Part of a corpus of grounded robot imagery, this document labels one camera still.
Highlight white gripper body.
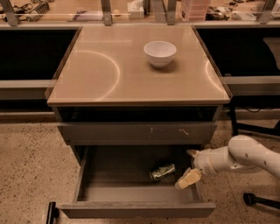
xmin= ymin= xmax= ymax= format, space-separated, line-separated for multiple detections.
xmin=193 ymin=146 xmax=234 ymax=176

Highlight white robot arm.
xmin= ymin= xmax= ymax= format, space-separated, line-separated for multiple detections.
xmin=175 ymin=135 xmax=280 ymax=190

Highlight open grey middle drawer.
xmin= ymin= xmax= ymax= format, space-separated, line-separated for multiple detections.
xmin=59 ymin=145 xmax=215 ymax=219

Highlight grey drawer cabinet with counter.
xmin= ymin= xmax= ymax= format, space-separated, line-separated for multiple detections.
xmin=44 ymin=24 xmax=233 ymax=165

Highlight closed grey top drawer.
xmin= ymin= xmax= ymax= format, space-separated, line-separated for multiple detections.
xmin=58 ymin=122 xmax=217 ymax=145

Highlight black chair leg with caster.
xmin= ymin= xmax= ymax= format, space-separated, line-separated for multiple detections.
xmin=242 ymin=192 xmax=280 ymax=209

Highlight black rolling stand leg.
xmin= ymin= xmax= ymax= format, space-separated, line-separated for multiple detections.
xmin=228 ymin=103 xmax=239 ymax=136

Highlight white ceramic bowl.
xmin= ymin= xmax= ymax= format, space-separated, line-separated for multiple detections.
xmin=143 ymin=41 xmax=177 ymax=68

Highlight pink stacked containers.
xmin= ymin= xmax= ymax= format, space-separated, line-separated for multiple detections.
xmin=180 ymin=0 xmax=210 ymax=22

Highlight white tissue box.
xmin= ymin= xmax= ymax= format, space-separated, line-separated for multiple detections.
xmin=127 ymin=0 xmax=144 ymax=19

